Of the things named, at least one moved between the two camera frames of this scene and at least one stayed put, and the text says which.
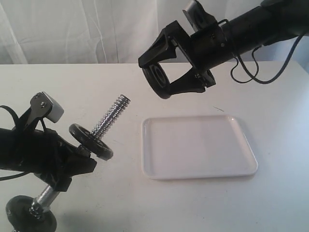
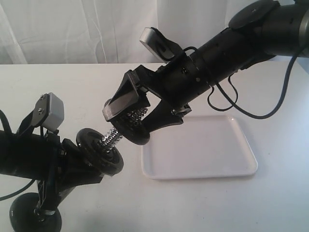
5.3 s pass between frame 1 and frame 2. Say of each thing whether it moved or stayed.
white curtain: stayed
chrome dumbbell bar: moved
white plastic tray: stayed
